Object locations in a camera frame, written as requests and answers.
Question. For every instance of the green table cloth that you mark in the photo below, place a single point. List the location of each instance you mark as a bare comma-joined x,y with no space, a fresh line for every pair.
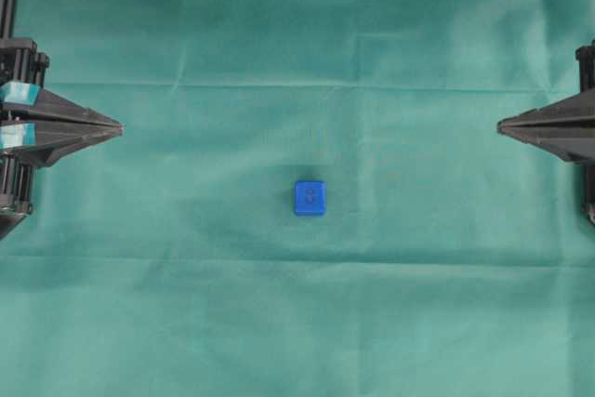
451,260

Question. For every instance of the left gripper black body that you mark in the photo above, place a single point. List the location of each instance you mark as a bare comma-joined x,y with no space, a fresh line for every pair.
22,76

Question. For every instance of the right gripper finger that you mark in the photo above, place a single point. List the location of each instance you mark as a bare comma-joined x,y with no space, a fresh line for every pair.
556,114
571,144

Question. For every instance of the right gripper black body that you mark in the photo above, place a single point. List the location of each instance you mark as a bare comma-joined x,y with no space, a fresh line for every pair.
585,57

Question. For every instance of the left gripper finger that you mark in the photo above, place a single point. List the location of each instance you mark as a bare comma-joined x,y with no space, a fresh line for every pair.
56,106
44,144

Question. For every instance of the blue block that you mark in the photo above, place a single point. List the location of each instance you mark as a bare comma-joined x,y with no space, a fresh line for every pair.
310,198

